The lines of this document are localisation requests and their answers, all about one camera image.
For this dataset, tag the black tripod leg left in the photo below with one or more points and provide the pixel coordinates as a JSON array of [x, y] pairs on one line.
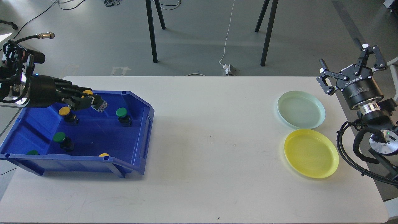
[[151, 27]]

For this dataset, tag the blue plastic storage bin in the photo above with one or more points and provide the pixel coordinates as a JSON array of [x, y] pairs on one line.
[[95, 133]]

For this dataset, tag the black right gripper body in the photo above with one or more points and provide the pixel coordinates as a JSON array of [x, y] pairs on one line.
[[359, 87]]

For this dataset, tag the green push button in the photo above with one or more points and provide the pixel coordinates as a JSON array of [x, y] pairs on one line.
[[64, 141], [123, 117]]

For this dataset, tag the light green plate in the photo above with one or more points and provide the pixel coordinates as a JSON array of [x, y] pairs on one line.
[[300, 110]]

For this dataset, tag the black tripod leg right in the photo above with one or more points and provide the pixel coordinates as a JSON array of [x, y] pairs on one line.
[[270, 25]]

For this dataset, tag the yellow plate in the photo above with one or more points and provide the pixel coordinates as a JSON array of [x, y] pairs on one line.
[[311, 154]]

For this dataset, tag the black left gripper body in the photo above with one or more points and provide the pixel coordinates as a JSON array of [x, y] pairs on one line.
[[42, 92]]

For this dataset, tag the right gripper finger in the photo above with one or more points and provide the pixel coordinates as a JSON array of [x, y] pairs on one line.
[[328, 80], [378, 65]]

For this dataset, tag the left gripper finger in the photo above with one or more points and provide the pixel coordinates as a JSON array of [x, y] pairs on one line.
[[76, 103], [66, 88]]

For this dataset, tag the yellow push button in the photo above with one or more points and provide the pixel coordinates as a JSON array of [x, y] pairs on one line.
[[68, 115], [95, 101]]

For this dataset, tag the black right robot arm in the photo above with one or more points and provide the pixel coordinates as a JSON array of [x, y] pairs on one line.
[[376, 136]]

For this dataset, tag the green push button bin corner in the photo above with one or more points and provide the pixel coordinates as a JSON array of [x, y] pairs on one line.
[[33, 152]]

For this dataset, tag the black tripod leg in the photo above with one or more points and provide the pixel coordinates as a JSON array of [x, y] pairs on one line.
[[270, 25], [151, 27]]

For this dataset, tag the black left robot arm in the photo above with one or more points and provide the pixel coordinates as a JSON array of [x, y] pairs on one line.
[[22, 86]]

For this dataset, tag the white chair base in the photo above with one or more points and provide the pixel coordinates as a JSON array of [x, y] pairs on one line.
[[393, 66]]

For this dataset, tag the white power adapter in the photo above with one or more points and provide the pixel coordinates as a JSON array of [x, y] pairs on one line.
[[229, 70]]

